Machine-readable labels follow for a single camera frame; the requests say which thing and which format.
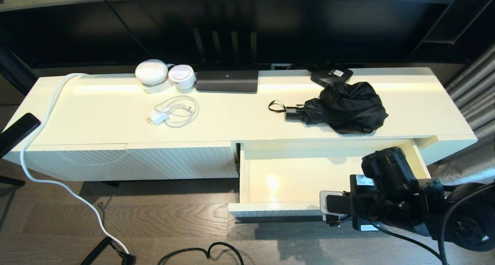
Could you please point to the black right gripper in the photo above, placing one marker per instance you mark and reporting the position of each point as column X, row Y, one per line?
column 367, row 205

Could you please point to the white fluted drawer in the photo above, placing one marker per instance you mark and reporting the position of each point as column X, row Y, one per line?
column 294, row 180

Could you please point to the black umbrella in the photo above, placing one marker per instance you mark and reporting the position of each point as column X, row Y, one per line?
column 344, row 107

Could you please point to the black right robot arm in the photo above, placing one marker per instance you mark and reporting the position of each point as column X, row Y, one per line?
column 390, row 168

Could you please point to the white tv cabinet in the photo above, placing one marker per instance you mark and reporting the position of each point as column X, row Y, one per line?
column 154, row 118

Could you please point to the black set-top box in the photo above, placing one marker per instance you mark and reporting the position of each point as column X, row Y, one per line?
column 328, row 76

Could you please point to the grey curtain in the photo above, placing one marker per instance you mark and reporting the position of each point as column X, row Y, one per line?
column 471, row 87

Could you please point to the black television screen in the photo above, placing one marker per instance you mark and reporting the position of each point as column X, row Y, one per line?
column 309, row 29

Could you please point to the black router with antennas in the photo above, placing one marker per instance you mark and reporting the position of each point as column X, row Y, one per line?
column 226, row 81

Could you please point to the small white round device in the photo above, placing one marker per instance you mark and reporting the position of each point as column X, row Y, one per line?
column 181, row 77

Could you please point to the white charger plug adapter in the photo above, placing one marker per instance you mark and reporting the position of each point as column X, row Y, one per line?
column 157, row 117

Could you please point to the large white dome device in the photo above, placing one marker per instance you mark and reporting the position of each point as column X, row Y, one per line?
column 151, row 72

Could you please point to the black glossy armrest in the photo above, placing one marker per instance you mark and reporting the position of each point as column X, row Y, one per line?
column 17, row 132

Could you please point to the black chair leg bar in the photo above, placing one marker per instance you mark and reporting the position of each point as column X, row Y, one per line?
column 9, row 181

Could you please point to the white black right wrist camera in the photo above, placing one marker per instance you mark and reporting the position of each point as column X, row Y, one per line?
column 336, row 205

